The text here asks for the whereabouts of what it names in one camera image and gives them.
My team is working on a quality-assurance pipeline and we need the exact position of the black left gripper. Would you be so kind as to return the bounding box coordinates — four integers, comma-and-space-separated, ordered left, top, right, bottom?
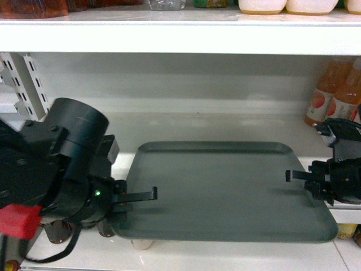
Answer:
42, 135, 158, 227

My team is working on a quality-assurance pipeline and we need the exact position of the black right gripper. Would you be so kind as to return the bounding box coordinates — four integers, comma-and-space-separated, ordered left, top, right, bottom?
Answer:
285, 158, 360, 205

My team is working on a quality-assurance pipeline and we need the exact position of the grey rectangular serving tray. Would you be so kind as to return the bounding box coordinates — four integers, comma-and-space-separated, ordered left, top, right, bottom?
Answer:
112, 142, 338, 243

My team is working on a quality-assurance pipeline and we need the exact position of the dark soda bottle right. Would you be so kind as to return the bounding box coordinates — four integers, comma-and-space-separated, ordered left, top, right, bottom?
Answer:
97, 220, 115, 238

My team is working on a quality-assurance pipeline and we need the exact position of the dark soda bottle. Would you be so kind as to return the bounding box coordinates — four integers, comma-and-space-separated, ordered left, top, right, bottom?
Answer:
97, 220, 115, 238
43, 220, 73, 244

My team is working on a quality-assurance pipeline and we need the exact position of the yellow white drink can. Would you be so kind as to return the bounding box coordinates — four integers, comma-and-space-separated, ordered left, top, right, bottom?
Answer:
131, 239, 154, 251

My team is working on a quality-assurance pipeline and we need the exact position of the white middle shelf board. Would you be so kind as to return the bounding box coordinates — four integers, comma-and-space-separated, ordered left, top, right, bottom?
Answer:
0, 111, 361, 224

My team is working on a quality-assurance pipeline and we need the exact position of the white shelf board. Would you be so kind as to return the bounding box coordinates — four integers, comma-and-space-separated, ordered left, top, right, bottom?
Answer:
1, 6, 360, 55
0, 111, 361, 224

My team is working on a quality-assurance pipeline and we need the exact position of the dark soda bottle left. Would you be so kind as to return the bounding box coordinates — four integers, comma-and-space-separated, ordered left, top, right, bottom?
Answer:
43, 220, 73, 244

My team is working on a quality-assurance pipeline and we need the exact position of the orange juice bottle left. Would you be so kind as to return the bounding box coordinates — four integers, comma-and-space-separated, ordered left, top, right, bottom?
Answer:
304, 56, 354, 126

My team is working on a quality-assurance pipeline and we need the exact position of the orange juice bottle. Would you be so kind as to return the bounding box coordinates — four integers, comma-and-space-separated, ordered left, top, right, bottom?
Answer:
304, 56, 354, 126
326, 57, 360, 120

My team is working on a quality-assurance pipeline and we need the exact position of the orange juice bottle middle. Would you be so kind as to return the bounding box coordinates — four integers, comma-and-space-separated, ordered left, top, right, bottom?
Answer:
326, 57, 360, 120

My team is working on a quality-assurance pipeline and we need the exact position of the white slotted shelf upright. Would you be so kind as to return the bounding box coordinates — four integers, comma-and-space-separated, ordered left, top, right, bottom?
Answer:
1, 52, 50, 121

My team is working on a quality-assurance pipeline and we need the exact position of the white bowl right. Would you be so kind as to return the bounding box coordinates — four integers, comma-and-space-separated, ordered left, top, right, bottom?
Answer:
285, 0, 338, 16

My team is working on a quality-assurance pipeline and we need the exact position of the white bowl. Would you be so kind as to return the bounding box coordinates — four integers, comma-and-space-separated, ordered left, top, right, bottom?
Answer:
285, 0, 338, 16
238, 0, 287, 15

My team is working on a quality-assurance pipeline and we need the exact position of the white bowl left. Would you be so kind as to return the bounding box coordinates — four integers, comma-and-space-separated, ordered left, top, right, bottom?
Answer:
238, 0, 287, 15

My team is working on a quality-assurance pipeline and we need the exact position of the white upper shelf board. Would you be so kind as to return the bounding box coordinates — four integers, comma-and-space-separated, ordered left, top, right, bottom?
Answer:
1, 6, 360, 55

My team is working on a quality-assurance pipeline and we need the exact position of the clear plastic water bottle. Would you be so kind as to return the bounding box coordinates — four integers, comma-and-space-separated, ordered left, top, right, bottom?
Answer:
148, 0, 186, 11

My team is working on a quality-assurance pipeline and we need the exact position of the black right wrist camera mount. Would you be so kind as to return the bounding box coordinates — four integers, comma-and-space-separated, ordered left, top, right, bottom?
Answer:
312, 118, 360, 162

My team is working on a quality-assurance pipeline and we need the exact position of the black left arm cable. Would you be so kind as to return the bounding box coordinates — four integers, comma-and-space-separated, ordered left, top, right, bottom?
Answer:
19, 224, 82, 264

